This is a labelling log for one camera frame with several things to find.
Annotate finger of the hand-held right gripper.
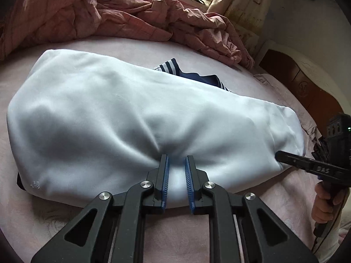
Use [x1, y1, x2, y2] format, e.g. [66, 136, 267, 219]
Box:
[275, 151, 312, 172]

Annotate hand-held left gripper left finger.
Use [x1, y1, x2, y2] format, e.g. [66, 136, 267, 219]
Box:
[31, 154, 171, 263]

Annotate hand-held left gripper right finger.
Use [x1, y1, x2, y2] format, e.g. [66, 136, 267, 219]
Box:
[185, 155, 319, 263]

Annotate white and navy jacket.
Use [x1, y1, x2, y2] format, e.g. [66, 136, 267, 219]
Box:
[6, 49, 305, 209]

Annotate person's right hand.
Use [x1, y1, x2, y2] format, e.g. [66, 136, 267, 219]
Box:
[311, 181, 347, 224]

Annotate wooden headboard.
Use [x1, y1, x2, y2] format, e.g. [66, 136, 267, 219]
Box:
[259, 40, 351, 132]

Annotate floral curtain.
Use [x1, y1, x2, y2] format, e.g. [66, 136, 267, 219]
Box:
[207, 0, 270, 37]

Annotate pink quilt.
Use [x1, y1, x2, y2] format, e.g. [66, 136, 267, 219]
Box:
[0, 0, 255, 68]

